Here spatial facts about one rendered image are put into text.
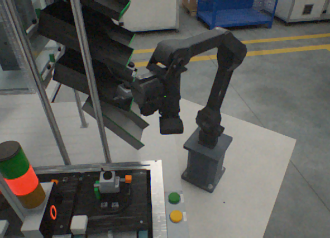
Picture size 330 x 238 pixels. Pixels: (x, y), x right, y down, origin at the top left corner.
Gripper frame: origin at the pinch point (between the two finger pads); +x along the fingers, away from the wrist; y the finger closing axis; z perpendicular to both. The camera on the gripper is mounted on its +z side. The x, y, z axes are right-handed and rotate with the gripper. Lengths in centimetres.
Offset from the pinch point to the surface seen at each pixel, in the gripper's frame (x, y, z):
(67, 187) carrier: 28.4, 0.0, 36.8
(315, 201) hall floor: 125, -45, -120
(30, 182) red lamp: -8.0, 25.3, 29.5
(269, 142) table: 40, -29, -53
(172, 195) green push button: 28.2, 6.1, -1.0
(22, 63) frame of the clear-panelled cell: 18, -80, 78
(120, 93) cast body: 0.9, -18.4, 15.5
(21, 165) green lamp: -13.0, 25.2, 29.4
